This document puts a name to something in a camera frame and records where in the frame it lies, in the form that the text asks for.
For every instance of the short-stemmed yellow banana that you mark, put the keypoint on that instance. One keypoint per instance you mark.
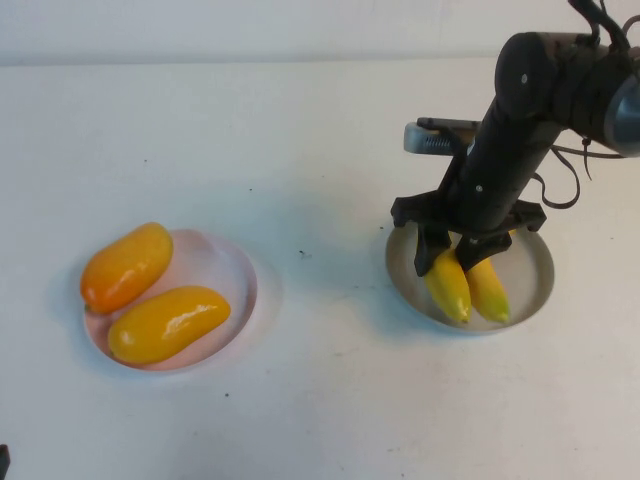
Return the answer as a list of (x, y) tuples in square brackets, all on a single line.
[(450, 290)]

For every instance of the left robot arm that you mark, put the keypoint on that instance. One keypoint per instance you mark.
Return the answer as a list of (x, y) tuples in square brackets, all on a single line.
[(4, 462)]

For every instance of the pink round plate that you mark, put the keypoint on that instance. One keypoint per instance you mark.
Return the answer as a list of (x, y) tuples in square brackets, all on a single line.
[(220, 270)]

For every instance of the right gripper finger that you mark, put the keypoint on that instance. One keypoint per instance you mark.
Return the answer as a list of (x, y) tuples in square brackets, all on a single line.
[(482, 247), (430, 250)]

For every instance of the orange-tinted mango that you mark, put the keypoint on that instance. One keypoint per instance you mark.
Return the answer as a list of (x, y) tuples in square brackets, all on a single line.
[(125, 270)]

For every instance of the yellow mango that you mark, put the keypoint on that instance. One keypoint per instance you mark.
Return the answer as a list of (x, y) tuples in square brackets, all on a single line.
[(170, 325)]

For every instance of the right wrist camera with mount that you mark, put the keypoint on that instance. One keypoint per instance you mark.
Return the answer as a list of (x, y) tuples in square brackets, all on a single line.
[(425, 140)]

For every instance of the grey-blue round plate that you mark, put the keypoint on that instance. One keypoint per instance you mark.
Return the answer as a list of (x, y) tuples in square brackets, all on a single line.
[(530, 280)]

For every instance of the long-stemmed yellow banana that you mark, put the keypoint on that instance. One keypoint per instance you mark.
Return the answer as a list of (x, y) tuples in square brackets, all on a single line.
[(490, 295)]

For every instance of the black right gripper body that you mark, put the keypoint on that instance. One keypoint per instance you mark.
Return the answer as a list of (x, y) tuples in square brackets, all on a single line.
[(490, 190)]

